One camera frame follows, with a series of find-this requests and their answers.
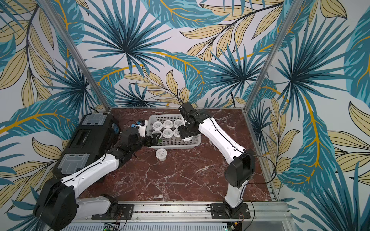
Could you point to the white perforated plastic basket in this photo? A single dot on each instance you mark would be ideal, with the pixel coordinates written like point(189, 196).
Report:
point(173, 142)

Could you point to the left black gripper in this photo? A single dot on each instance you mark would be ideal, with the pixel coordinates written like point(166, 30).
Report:
point(154, 142)

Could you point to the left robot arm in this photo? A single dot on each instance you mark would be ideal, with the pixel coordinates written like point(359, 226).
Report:
point(58, 203)

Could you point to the yogurt cup white lid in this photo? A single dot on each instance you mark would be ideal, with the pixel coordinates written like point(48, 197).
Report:
point(157, 125)

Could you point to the yogurt cup green label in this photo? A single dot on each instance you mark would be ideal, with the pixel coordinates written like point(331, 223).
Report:
point(168, 124)

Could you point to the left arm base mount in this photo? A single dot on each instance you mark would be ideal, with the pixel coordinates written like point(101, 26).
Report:
point(117, 212)

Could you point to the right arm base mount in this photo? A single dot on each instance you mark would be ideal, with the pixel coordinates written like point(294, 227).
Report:
point(225, 211)

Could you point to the black plastic toolbox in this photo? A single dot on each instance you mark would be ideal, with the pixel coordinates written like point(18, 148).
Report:
point(94, 136)

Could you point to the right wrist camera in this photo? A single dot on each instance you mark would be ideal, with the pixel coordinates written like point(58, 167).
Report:
point(186, 110)

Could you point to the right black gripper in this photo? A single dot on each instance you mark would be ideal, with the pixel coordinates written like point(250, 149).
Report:
point(183, 134)

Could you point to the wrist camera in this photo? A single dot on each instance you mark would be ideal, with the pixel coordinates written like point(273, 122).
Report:
point(186, 110)
point(141, 125)

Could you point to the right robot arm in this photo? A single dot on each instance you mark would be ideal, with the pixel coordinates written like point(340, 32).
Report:
point(241, 162)

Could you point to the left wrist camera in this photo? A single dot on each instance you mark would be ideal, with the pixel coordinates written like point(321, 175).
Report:
point(141, 125)

